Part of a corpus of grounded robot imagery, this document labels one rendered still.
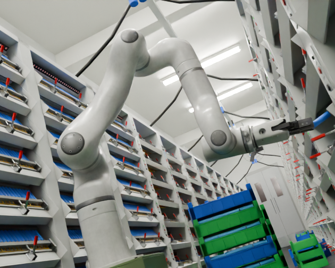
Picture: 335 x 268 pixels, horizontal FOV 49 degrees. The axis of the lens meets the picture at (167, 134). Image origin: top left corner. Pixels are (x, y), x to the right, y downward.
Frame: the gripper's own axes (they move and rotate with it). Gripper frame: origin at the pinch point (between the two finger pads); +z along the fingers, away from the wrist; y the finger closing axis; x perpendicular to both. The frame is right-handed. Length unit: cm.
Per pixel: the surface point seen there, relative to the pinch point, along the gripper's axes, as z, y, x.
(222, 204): -39, 53, 13
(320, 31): 4.3, -41.0, -7.2
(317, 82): 4.7, -14.3, -6.9
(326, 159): 6.2, 33.0, 5.8
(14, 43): -131, 33, -93
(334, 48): 6.5, -36.8, -4.7
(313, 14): 3.2, -45.2, -8.9
